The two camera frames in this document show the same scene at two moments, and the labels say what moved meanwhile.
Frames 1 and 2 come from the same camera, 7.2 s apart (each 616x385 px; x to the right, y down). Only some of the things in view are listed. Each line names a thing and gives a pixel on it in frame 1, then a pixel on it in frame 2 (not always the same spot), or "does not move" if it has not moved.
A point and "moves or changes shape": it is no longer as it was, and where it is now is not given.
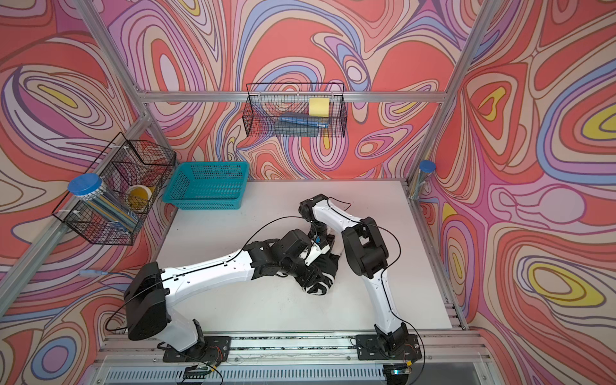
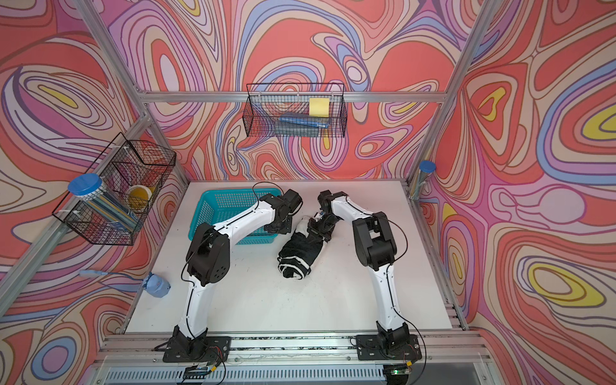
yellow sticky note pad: (319, 107) does not move
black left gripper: (309, 278) to (288, 228)
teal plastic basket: (207, 186) to (213, 205)
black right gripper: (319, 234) does not move
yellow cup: (138, 196) does not move
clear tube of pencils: (426, 167) does not move
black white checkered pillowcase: (327, 262) moves or changes shape
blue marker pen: (303, 122) does not move
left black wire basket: (132, 172) does not move
